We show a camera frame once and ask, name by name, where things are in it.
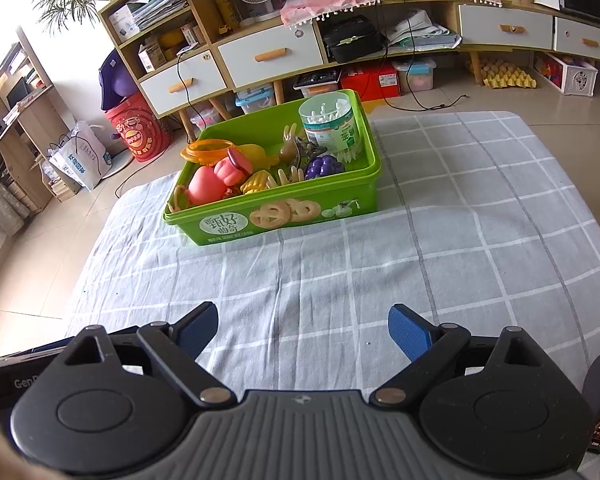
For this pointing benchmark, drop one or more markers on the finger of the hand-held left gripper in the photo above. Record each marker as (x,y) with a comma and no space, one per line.
(45,346)

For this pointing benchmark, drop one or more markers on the grey checked blanket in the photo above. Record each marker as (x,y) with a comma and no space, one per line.
(430,240)

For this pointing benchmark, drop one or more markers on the brown tortoiseshell hair claw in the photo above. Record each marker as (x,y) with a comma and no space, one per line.
(312,150)

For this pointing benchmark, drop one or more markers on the clear cotton swab jar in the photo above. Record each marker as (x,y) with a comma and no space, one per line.
(330,125)

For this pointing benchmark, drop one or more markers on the red cardboard box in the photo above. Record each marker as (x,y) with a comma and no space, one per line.
(370,82)

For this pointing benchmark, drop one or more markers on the yellow can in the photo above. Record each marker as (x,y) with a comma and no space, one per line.
(227,12)

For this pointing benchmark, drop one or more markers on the red printed bucket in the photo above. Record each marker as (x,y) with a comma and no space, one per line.
(137,130)

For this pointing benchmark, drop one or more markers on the small clear storage box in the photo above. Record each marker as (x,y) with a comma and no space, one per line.
(205,120)

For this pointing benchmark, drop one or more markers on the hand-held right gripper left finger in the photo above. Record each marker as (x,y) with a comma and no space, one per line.
(197,327)

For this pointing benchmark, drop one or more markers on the purple grape toy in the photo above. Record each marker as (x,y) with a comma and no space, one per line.
(325,167)

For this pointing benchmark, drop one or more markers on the tan octopus-shaped massager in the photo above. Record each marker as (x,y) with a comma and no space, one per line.
(290,147)
(290,176)

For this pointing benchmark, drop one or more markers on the clear storage box pink contents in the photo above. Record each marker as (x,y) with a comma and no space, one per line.
(415,76)

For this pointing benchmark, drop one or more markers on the white openwork crate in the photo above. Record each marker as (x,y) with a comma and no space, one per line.
(565,75)

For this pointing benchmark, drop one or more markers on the white shopping bag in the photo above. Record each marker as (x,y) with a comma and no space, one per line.
(80,157)

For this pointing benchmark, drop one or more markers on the white carton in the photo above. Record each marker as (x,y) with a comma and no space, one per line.
(124,22)

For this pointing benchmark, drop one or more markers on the yellow ribbed toy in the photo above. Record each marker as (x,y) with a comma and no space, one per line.
(256,182)

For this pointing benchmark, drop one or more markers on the black bag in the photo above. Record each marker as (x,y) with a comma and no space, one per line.
(352,40)

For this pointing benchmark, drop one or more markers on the pile of folded papers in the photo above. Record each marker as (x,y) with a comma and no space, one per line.
(422,30)

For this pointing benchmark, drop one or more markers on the pink and red toy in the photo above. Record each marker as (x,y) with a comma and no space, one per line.
(210,182)

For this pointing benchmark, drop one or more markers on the stack of papers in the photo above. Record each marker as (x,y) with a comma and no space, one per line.
(160,7)

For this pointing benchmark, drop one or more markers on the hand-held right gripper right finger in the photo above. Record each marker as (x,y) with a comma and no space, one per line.
(410,332)

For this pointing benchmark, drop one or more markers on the small cardboard box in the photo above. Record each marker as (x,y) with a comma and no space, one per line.
(152,56)

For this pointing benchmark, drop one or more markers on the clear storage box blue lid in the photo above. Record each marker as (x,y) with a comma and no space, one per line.
(255,101)

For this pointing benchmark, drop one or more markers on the wooden shelf desk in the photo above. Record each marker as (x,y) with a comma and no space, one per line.
(25,130)

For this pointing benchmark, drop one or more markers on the green plastic box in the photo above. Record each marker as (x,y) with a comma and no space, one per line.
(220,225)

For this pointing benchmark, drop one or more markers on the white drawer with keyhole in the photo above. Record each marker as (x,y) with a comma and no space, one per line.
(185,85)

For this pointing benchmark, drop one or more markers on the small white drawer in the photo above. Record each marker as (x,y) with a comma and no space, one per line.
(585,40)

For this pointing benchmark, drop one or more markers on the wide white drawer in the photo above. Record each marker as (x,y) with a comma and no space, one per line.
(272,57)

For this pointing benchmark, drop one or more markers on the clear storage box black lid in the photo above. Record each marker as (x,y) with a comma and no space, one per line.
(317,84)

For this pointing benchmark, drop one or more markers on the yellow egg tray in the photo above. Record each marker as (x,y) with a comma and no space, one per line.
(510,79)

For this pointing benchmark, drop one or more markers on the orange ribbed plastic cup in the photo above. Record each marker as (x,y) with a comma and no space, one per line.
(205,152)

